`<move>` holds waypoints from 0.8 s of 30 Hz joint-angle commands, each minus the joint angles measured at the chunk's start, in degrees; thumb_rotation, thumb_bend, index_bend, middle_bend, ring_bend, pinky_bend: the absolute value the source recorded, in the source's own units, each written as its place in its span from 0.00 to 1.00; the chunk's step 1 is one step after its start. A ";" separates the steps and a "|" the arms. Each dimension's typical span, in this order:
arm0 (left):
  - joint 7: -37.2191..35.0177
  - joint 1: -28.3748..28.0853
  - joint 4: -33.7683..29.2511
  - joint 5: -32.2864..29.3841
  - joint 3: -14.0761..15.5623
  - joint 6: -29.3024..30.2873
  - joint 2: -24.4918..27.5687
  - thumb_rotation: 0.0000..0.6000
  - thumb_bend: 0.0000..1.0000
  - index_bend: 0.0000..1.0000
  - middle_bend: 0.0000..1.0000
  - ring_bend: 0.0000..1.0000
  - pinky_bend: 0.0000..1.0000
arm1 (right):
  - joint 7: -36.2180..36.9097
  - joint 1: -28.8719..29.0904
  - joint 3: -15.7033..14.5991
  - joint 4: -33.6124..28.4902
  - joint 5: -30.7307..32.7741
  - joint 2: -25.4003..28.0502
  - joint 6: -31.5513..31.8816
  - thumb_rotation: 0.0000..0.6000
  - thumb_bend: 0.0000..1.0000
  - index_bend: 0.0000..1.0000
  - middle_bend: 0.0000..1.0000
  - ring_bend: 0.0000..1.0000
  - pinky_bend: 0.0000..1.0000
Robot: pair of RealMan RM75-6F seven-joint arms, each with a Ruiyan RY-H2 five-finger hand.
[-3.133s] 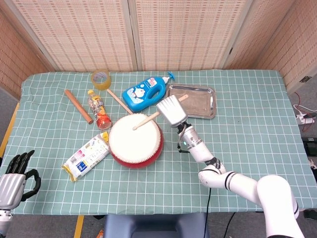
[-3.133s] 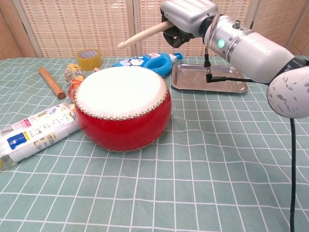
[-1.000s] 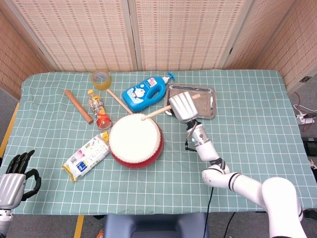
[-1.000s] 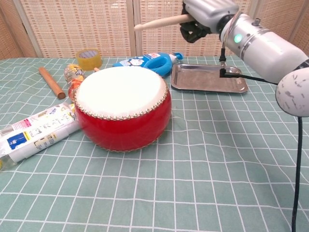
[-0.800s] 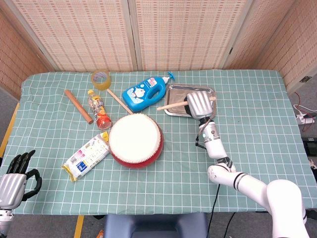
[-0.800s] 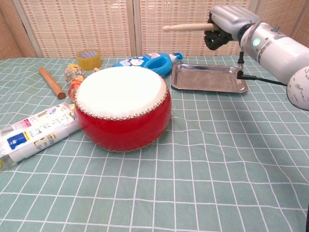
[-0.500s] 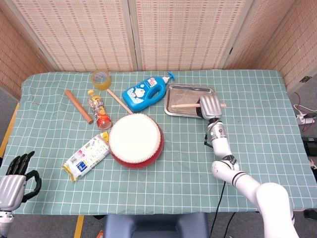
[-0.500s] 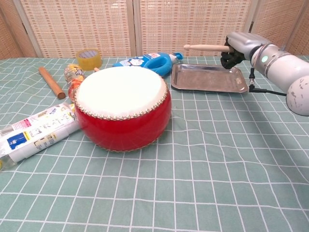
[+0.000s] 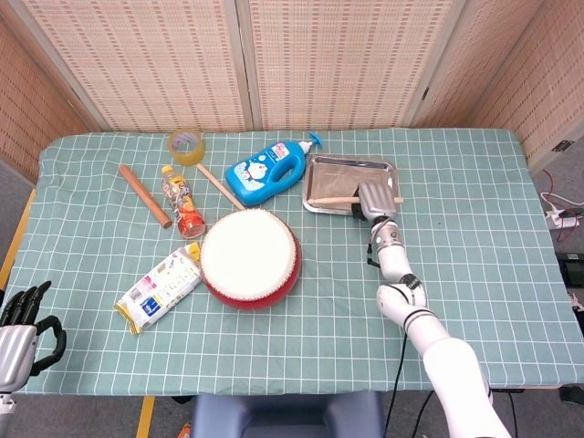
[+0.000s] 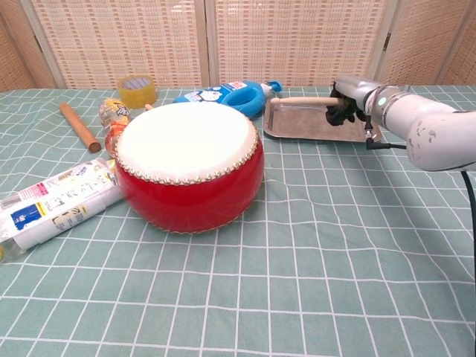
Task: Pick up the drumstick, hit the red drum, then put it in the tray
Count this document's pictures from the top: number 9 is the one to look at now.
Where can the white plastic snack package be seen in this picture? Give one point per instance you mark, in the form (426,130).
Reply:
(159,287)

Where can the red drum white top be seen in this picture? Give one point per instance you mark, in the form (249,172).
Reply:
(246,255)

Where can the green checked tablecloth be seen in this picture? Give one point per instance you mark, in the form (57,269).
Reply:
(319,347)

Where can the bamboo folding screen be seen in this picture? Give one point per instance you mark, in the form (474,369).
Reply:
(159,68)

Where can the blue detergent pump bottle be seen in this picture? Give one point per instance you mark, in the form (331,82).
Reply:
(255,175)

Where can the stainless steel tray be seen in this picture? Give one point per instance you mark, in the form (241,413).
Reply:
(333,178)

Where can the brown wooden rolling pin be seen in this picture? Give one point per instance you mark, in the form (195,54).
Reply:
(143,195)

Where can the white power strip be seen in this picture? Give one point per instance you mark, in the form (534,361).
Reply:
(563,220)

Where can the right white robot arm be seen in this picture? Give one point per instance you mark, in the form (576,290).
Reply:
(447,356)

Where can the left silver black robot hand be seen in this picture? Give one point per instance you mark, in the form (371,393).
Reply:
(13,347)

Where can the yellow packing tape roll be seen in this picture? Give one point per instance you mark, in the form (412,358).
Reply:
(187,155)

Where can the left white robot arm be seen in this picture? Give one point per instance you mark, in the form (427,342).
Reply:
(5,401)

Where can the light wooden drumstick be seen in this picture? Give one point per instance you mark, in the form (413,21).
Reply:
(219,184)
(335,200)

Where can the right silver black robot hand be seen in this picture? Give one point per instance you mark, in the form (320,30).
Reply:
(376,200)

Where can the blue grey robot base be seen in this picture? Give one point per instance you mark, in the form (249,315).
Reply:
(287,415)

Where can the orange drink bottle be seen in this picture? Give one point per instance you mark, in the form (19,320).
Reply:
(182,203)

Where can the black device box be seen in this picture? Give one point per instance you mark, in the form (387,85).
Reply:
(572,269)

